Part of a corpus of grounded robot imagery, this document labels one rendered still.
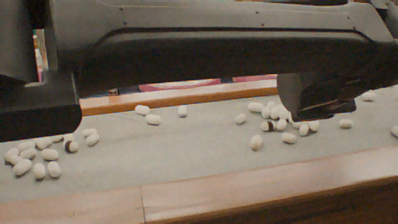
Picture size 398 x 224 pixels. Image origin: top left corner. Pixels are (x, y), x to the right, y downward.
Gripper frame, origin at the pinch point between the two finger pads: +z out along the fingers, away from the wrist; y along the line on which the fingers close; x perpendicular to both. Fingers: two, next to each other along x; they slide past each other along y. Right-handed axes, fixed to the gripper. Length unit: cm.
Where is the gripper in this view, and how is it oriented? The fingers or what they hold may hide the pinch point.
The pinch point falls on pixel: (298, 110)
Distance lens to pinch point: 64.0
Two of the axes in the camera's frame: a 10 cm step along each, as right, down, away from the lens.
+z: -1.7, 2.6, 9.5
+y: -9.7, 1.0, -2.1
